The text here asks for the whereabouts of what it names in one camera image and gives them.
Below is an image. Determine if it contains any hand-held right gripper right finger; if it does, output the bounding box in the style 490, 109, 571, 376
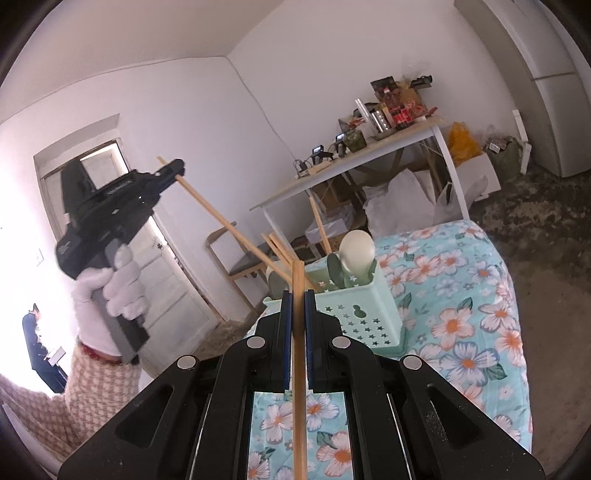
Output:
304, 290, 546, 480

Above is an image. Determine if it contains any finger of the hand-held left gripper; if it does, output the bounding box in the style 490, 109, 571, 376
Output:
152, 158, 187, 188

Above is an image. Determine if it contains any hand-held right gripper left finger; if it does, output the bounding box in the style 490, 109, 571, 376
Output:
58, 290, 296, 480

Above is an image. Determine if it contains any bamboo chopstick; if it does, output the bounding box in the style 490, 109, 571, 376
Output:
291, 260, 309, 480
157, 155, 296, 282

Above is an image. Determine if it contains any green plastic utensil holder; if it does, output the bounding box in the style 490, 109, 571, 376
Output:
262, 264, 407, 358

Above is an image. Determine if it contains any white rice paddle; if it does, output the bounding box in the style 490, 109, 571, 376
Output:
267, 265, 294, 300

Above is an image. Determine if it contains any metal spoon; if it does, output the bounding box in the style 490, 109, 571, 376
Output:
326, 253, 346, 291

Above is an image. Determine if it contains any white soup spoon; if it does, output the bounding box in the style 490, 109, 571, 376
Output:
338, 229, 376, 289

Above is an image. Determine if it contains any group of bamboo chopsticks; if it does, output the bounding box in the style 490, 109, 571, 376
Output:
260, 194, 333, 278

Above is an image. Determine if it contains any person's left forearm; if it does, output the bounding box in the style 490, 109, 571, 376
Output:
0, 342, 145, 464

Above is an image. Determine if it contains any person's left hand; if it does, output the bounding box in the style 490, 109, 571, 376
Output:
74, 244, 149, 357

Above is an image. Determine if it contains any wooden chair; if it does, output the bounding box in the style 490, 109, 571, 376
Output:
205, 222, 273, 324

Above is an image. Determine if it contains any white door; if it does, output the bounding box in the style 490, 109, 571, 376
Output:
34, 138, 220, 365

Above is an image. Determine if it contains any white flat box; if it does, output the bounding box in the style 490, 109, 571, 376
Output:
305, 215, 347, 243

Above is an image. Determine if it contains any white sack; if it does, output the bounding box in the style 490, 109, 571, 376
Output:
362, 168, 444, 234

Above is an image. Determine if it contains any white table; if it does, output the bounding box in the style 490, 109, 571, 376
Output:
249, 115, 472, 241

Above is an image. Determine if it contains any brown box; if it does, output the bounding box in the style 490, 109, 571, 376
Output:
370, 76, 399, 100

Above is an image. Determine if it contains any white cardboard box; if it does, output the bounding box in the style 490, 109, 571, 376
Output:
455, 152, 502, 204

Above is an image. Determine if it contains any yellow plastic bag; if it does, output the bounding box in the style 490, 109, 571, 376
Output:
448, 122, 485, 167

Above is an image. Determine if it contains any green woven sack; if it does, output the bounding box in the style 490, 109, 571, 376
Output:
485, 136, 525, 183

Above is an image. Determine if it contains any white flat board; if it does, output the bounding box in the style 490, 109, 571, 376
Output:
512, 108, 531, 175

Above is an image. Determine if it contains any grey refrigerator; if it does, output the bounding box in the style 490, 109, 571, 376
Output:
455, 0, 591, 178

